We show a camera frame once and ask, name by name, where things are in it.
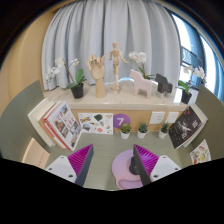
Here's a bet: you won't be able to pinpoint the pink horse figure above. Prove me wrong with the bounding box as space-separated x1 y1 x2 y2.
129 68 154 99

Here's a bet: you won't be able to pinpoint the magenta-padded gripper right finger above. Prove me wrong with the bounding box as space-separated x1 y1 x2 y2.
133 143 181 187

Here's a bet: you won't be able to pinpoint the green desk partition panel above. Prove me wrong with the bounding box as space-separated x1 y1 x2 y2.
0 79 46 158
186 84 224 159

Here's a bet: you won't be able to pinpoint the round purple number sign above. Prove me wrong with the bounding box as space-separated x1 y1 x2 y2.
112 113 130 130

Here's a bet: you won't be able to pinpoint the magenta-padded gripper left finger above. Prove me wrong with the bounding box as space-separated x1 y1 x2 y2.
44 143 95 187

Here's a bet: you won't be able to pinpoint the dark-framed window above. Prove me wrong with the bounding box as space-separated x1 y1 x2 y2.
169 13 224 101

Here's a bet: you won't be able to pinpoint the black horse figure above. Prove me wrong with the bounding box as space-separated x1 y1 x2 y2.
154 73 174 100

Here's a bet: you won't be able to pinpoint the beige card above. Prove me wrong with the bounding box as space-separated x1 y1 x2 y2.
21 137 51 170

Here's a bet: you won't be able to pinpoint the black book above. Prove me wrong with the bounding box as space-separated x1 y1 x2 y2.
167 105 204 150

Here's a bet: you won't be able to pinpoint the purple mouse pad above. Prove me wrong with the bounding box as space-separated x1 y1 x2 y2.
111 148 144 191

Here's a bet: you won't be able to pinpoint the white sticker sheet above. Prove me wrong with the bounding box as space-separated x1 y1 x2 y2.
77 112 114 136

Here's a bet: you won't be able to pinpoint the wooden desk back ledge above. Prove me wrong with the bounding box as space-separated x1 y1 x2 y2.
43 81 189 134

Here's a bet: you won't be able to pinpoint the wooden artist mannequin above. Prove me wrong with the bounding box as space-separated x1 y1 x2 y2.
109 41 129 93

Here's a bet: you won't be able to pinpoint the white wall socket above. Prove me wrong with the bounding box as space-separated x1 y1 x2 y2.
165 111 180 124
148 111 166 125

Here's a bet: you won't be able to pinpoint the red-edged picture magazine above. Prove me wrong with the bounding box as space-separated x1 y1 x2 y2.
43 100 83 152

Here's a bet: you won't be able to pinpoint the white book stack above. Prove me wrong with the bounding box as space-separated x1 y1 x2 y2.
183 103 209 148

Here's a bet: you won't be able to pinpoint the small succulent in white pot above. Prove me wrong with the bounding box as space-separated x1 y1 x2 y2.
136 122 149 140
158 121 170 139
119 122 132 140

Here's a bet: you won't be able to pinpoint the wooden hand model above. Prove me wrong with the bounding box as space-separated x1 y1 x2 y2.
86 54 107 99

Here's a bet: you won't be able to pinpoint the colourful sticker sheet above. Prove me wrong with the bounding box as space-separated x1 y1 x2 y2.
189 138 212 166

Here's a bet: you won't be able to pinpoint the white leaning books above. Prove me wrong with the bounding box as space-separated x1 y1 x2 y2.
27 98 61 148

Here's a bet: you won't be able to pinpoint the grey curtain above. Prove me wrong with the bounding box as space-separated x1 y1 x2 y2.
41 0 183 92

